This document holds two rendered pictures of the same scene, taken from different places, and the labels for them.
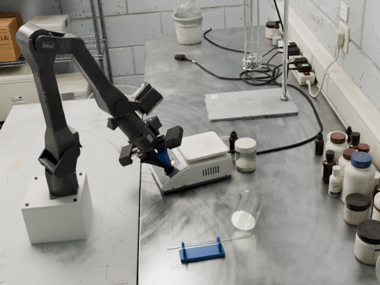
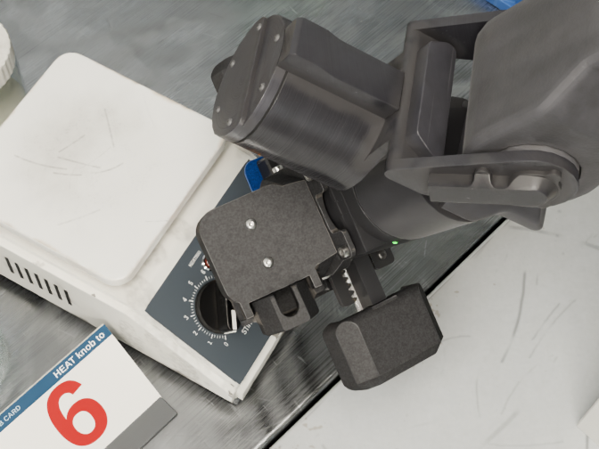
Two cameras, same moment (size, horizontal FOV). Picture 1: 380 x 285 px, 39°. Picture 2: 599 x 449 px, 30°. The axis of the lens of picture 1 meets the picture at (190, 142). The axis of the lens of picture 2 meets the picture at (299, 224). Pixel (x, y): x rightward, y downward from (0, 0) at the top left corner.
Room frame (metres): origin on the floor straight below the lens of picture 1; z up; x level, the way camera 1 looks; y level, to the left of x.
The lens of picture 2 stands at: (1.42, 0.28, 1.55)
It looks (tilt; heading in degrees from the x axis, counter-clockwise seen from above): 62 degrees down; 222
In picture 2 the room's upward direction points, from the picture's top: 5 degrees clockwise
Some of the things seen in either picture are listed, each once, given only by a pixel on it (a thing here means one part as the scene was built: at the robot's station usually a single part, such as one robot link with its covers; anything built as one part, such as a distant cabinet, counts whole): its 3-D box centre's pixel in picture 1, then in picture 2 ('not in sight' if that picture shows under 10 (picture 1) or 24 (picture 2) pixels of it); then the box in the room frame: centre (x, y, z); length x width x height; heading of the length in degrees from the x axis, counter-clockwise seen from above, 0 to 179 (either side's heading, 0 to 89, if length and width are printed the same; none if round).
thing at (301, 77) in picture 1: (294, 60); not in sight; (1.98, -0.44, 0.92); 0.40 x 0.06 x 0.04; 2
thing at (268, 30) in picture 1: (272, 30); not in sight; (2.34, -0.41, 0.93); 0.06 x 0.06 x 0.06
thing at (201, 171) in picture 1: (193, 161); (136, 217); (1.25, -0.01, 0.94); 0.22 x 0.13 x 0.08; 107
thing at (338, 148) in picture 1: (336, 152); not in sight; (1.21, -0.39, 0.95); 0.06 x 0.06 x 0.11
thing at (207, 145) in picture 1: (201, 146); (93, 163); (1.25, -0.03, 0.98); 0.12 x 0.12 x 0.01; 17
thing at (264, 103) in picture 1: (249, 103); not in sight; (1.65, -0.21, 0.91); 0.30 x 0.20 x 0.01; 92
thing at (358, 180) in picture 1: (358, 179); not in sight; (1.07, -0.40, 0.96); 0.07 x 0.07 x 0.13
